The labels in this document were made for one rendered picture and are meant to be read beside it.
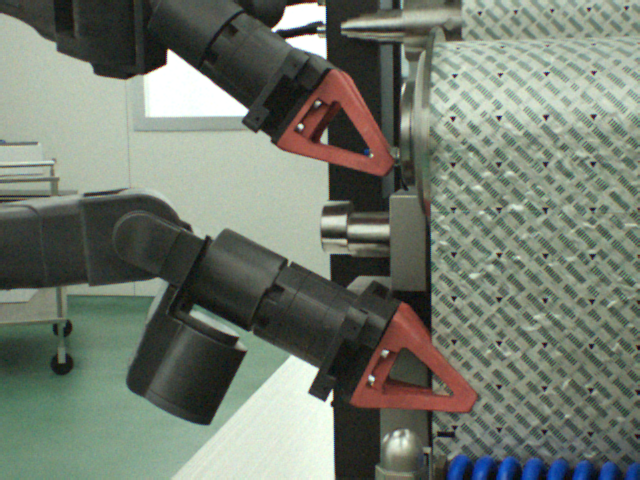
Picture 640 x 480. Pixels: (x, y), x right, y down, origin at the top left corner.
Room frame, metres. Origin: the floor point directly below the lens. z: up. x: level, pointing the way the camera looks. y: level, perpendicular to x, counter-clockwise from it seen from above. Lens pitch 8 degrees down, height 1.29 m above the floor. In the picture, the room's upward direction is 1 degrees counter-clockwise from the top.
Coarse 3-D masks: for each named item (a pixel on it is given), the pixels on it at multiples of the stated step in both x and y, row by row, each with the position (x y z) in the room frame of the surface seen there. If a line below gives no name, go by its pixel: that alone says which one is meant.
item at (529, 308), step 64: (448, 256) 0.76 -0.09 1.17; (512, 256) 0.75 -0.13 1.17; (576, 256) 0.74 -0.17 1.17; (448, 320) 0.76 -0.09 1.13; (512, 320) 0.75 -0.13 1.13; (576, 320) 0.74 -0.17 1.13; (512, 384) 0.75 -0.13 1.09; (576, 384) 0.74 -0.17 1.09; (448, 448) 0.76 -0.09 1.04; (512, 448) 0.75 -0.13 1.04; (576, 448) 0.74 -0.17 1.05
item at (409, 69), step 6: (402, 0) 1.81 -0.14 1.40; (402, 6) 1.81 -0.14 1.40; (402, 48) 1.81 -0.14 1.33; (402, 54) 1.81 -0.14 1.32; (402, 60) 1.81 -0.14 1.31; (402, 66) 1.81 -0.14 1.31; (408, 66) 1.81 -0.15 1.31; (414, 66) 1.80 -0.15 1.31; (402, 72) 1.81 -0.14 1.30; (408, 72) 1.81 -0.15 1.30; (414, 72) 1.80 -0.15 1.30; (402, 78) 1.81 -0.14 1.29; (408, 78) 1.81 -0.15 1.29; (414, 78) 1.80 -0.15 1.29; (402, 84) 1.81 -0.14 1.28; (408, 186) 1.81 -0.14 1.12; (414, 186) 1.80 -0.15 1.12
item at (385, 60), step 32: (320, 0) 1.13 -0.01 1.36; (352, 0) 1.11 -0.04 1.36; (384, 0) 1.19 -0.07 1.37; (320, 32) 1.13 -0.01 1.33; (352, 64) 1.11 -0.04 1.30; (384, 64) 1.19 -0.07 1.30; (384, 96) 1.18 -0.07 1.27; (352, 128) 1.11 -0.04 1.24; (384, 128) 1.18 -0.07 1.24; (352, 192) 1.11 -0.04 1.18; (384, 192) 1.18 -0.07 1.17; (352, 416) 1.11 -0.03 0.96; (352, 448) 1.11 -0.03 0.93
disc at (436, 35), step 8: (432, 32) 0.80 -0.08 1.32; (440, 32) 0.82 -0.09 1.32; (432, 40) 0.79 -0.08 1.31; (440, 40) 0.82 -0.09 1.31; (432, 48) 0.78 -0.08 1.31; (432, 56) 0.77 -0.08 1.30; (424, 64) 0.77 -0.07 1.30; (432, 64) 0.77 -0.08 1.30; (424, 72) 0.77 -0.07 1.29; (432, 72) 0.77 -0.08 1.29; (424, 80) 0.76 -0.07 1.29; (432, 80) 0.77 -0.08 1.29; (424, 88) 0.76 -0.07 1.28; (424, 96) 0.76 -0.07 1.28; (424, 104) 0.75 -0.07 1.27; (424, 112) 0.75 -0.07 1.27; (424, 120) 0.75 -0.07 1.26; (424, 128) 0.75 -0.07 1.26; (424, 136) 0.75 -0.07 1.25; (424, 144) 0.75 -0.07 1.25; (424, 152) 0.75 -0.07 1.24; (424, 160) 0.75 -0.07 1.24; (424, 168) 0.75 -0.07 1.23; (424, 176) 0.76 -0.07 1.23; (424, 184) 0.76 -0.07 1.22; (424, 192) 0.76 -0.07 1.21; (424, 200) 0.77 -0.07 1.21
